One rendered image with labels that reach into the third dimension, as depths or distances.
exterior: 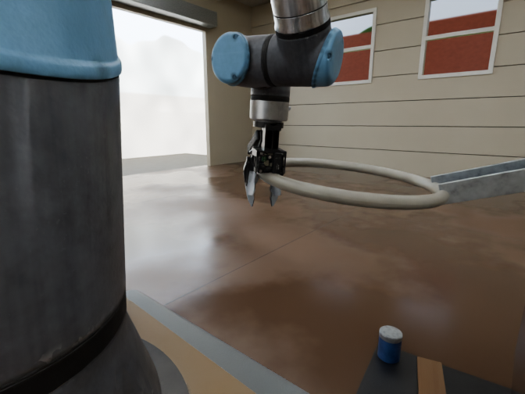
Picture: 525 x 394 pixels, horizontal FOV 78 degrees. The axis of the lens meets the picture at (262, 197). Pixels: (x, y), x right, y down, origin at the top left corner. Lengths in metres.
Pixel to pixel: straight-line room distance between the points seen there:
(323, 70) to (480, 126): 6.55
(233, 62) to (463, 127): 6.60
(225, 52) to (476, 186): 0.61
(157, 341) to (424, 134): 7.01
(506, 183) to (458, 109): 6.24
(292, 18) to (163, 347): 0.46
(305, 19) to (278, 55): 0.08
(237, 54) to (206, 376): 0.50
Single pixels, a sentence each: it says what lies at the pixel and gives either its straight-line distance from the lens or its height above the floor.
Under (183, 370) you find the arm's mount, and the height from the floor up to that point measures 0.89.
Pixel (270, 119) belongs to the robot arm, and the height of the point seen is 1.09.
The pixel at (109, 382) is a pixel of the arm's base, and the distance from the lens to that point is 0.20.
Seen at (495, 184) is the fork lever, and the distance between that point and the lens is 0.87.
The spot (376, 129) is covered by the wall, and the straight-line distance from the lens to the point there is 7.47.
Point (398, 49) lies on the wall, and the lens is 7.50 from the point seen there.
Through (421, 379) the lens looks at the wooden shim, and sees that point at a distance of 1.69.
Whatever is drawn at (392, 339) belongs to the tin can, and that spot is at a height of 0.14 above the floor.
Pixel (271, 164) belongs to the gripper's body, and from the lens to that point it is 0.75.
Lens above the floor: 1.08
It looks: 13 degrees down
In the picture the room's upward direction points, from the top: straight up
